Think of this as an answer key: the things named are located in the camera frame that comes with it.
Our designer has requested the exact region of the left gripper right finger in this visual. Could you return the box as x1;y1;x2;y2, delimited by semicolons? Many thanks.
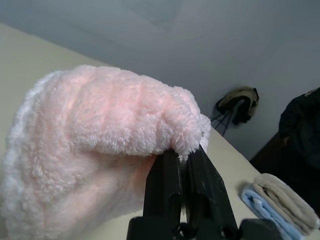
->
186;144;238;229

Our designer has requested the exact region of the light blue folded towel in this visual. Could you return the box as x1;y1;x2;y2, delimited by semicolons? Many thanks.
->
241;188;311;240

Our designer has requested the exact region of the beige black hanging bag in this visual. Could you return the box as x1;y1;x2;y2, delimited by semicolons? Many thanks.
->
212;86;260;136

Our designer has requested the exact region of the pink towel with swan embroidery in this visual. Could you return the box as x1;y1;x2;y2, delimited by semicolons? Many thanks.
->
0;64;212;240

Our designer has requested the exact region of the beige folded towel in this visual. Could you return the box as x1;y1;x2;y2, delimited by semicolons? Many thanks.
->
252;174;320;236

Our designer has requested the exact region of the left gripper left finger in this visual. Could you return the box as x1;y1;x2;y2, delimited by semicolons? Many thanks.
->
143;149;187;226

